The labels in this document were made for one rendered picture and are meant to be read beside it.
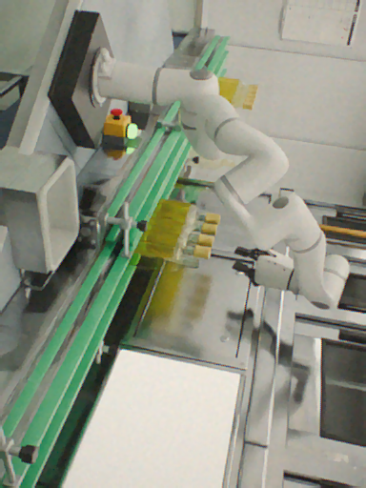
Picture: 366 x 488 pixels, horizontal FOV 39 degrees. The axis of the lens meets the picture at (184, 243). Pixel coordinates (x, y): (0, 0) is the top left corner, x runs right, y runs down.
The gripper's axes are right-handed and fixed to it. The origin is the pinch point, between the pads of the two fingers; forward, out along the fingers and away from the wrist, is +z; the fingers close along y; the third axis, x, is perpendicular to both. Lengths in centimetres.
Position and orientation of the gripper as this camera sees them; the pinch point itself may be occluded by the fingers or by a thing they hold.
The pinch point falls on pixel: (240, 259)
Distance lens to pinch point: 148.3
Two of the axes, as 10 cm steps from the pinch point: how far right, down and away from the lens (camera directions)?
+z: -8.9, -3.2, 3.4
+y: 0.6, -8.0, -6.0
